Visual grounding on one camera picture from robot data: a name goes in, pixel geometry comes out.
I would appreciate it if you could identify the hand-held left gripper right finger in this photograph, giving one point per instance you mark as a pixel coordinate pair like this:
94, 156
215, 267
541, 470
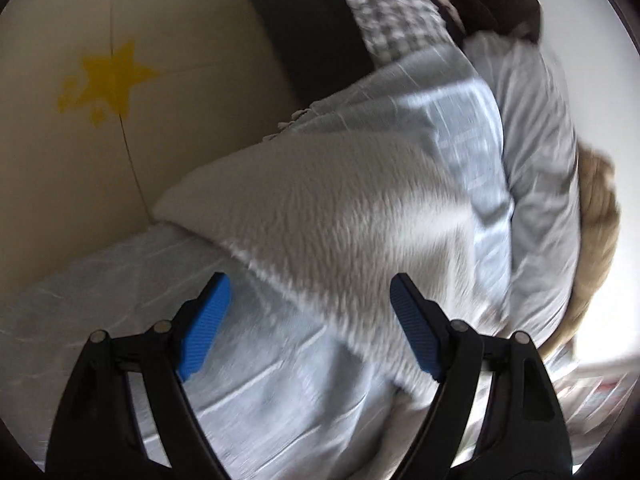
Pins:
417, 330

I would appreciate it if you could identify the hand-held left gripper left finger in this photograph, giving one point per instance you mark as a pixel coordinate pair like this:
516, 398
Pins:
205, 325

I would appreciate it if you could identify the fluffy cream blanket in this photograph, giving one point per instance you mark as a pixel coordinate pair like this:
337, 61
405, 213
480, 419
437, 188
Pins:
325, 220

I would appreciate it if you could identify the light blue grid duvet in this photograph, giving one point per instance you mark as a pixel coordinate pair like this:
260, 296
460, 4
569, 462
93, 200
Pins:
280, 410

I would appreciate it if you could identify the grey pillow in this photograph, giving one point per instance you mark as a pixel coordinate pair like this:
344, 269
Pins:
540, 160

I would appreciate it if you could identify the tan quilted blanket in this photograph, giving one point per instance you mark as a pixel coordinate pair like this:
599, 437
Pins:
600, 220

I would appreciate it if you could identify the yellow star floor mark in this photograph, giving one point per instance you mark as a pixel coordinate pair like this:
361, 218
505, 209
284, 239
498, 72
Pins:
107, 80

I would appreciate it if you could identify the dark grey bedside bench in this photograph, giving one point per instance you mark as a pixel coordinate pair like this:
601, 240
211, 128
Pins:
300, 25

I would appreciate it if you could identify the checked cloth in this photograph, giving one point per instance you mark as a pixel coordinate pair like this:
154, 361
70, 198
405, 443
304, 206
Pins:
390, 10

